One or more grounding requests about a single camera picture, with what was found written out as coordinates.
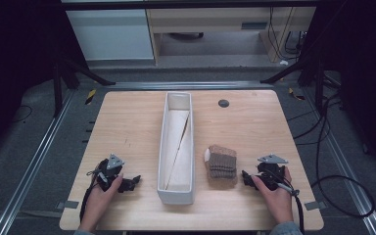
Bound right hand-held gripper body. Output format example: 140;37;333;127
256;154;290;192

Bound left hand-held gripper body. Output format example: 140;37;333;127
94;154;126;192

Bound brown ridged block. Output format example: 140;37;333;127
204;144;238;180

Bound long white storage box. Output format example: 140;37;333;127
157;91;196;206

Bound person's right hand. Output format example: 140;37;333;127
251;165;295;226

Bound person's left hand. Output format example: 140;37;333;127
78;173;124;231

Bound yellow black tape strip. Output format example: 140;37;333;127
287;86;306;102
84;88;98;106

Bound black metal stand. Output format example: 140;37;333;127
259;48;342;114
52;58;118;119

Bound white cabinet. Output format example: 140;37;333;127
65;8;156;62

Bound light wooden desk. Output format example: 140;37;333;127
145;6;317;66

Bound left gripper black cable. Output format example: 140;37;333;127
78;167;103;223

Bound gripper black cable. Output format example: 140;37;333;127
78;167;103;223
273;178;306;235

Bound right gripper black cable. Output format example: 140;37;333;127
273;178;306;235

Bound black floor cable loop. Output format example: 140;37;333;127
287;92;376;219

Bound grey table bracket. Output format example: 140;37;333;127
304;200;328;212
56;200;80;211

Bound long metal floor rail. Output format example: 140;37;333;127
302;87;376;235
0;88;76;235

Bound thin black floor cable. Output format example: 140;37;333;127
10;104;34;124

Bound metal floor rail crossbar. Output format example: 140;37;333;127
105;80;274;91

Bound black cables under desk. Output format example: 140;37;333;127
266;7;308;62

